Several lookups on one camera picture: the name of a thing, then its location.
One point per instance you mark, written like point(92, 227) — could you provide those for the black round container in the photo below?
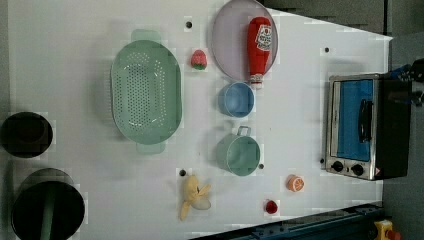
point(26, 134)

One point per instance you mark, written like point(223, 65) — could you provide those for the blue cup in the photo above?
point(236, 100)

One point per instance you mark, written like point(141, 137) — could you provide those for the pink plush strawberry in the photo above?
point(199, 60)

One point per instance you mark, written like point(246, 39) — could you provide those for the orange slice toy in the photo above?
point(295, 183)

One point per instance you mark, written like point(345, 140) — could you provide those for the green perforated colander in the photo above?
point(146, 92)

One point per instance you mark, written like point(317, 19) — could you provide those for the yellow plush banana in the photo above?
point(194, 196)

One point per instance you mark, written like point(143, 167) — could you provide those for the blue metal frame rail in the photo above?
point(353, 223)

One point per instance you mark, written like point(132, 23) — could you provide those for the red strawberry toy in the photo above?
point(271, 207)

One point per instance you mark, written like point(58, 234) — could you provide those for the black bin with green stick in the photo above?
point(47, 207)

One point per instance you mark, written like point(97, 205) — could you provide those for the yellow red emergency button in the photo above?
point(385, 231)

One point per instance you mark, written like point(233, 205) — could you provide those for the red plush ketchup bottle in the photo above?
point(259, 42)

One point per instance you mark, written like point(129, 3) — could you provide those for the green mug with handle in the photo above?
point(239, 153)

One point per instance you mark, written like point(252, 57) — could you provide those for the lilac round plate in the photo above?
point(229, 37)

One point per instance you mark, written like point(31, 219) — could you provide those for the silver toaster oven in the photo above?
point(368, 127)

